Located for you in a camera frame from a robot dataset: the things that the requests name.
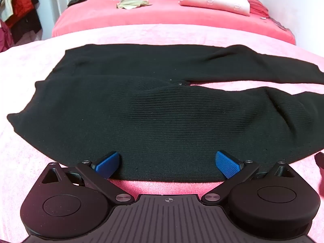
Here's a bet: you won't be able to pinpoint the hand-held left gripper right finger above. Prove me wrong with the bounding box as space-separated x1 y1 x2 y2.
201 151 295 205

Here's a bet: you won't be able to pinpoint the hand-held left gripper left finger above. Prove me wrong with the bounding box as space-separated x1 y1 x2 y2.
41 151 133 205

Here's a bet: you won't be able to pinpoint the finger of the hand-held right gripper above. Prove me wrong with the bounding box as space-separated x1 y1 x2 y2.
314 151 324 170

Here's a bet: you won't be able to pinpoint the black knit pants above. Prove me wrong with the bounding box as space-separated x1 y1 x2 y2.
7 44 324 184

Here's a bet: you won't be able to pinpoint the pink blanket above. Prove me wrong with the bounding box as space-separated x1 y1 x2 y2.
0 24 324 243

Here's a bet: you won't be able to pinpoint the bed with red cover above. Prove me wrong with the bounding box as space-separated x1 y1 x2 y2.
52 0 296 45

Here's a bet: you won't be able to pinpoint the hanging red and dark clothes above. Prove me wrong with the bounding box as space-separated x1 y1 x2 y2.
11 0 42 44

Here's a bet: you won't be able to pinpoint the red folded cloth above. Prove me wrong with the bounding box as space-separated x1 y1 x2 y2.
244 0 270 18

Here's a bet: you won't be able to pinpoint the magenta hanging garment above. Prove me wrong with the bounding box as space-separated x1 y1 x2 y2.
0 21 12 53

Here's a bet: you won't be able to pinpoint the olive crumpled cloth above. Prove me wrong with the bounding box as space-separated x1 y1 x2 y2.
116 0 152 10

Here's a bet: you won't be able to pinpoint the red hanging jacket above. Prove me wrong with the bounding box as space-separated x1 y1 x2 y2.
10 0 34 28

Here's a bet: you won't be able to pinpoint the cream hanging garment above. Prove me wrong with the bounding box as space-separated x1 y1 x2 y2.
0 0 14 22

